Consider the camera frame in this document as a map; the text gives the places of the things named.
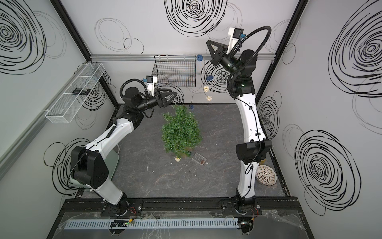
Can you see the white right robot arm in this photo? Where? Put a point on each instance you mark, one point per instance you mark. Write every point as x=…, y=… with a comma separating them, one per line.
x=240, y=88

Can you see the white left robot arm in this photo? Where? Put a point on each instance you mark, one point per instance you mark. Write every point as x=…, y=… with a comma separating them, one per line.
x=88, y=165

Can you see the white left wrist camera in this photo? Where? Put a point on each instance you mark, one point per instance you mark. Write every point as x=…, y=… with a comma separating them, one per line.
x=150, y=82

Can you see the black object in shelf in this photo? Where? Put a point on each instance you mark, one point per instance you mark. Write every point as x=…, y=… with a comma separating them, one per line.
x=81, y=91

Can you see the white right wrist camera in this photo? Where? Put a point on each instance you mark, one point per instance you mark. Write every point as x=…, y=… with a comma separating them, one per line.
x=235, y=35

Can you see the small green christmas tree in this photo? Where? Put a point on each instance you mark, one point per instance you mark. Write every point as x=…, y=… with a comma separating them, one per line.
x=181, y=132

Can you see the black wire basket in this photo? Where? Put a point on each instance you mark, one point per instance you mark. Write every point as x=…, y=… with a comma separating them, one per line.
x=178, y=73

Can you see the aluminium wall rail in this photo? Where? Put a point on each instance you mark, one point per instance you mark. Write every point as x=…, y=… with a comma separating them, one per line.
x=143, y=57

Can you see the white mesh wall shelf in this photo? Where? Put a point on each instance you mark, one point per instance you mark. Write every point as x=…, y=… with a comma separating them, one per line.
x=68, y=105

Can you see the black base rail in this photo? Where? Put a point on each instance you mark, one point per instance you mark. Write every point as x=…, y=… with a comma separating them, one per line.
x=135, y=208

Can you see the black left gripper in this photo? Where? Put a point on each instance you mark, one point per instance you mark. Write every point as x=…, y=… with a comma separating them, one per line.
x=162, y=103

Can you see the white round strainer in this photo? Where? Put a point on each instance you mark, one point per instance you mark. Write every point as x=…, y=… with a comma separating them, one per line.
x=266, y=175

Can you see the white slotted cable duct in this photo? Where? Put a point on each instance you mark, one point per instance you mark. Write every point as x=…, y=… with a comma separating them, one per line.
x=120, y=224

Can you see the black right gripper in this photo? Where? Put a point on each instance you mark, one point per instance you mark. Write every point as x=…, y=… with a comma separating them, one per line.
x=213, y=55

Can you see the clear battery box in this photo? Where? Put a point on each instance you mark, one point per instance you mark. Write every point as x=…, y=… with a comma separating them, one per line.
x=199, y=159

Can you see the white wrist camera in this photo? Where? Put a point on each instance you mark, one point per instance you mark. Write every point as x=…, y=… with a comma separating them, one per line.
x=235, y=35
x=150, y=82

